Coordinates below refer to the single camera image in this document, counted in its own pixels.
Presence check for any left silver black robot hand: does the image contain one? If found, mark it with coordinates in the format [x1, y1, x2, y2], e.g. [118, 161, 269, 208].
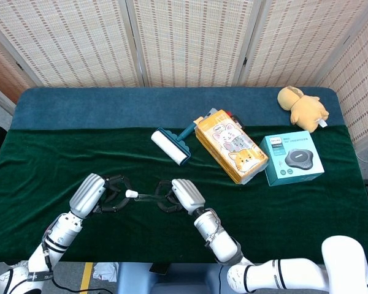
[69, 173, 133, 219]

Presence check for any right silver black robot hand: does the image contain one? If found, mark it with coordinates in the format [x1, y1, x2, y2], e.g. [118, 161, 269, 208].
[154, 178, 207, 216]

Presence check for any glass test tube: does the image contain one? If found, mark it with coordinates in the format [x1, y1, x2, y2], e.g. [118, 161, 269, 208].
[134, 193, 160, 203]

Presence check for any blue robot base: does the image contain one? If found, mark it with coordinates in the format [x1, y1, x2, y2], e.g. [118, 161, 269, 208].
[115, 262, 246, 294]

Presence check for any teal white lint roller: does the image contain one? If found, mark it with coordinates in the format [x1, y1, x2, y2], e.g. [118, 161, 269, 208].
[150, 116, 205, 167]

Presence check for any yellow cat tissue pack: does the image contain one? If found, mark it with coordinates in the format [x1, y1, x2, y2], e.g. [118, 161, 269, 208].
[195, 109, 269, 186]

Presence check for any crumpled white paper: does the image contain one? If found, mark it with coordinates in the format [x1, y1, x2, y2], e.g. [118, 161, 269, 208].
[93, 262, 120, 282]

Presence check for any blue table cover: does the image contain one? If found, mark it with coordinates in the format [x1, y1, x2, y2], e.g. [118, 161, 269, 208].
[10, 87, 348, 131]

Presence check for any dark green velvet cloth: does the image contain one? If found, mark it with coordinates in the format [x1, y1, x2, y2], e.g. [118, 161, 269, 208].
[0, 124, 368, 266]

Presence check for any teal speaker product box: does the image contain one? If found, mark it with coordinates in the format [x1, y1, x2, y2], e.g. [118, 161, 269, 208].
[259, 130, 325, 187]

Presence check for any yellow plush toy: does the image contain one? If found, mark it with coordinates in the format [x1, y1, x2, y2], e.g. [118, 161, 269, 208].
[277, 86, 330, 134]

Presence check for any woven folding screen panel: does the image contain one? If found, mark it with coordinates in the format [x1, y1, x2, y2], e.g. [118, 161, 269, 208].
[125, 0, 263, 88]
[314, 4, 368, 153]
[237, 0, 368, 88]
[0, 29, 39, 107]
[0, 0, 147, 89]

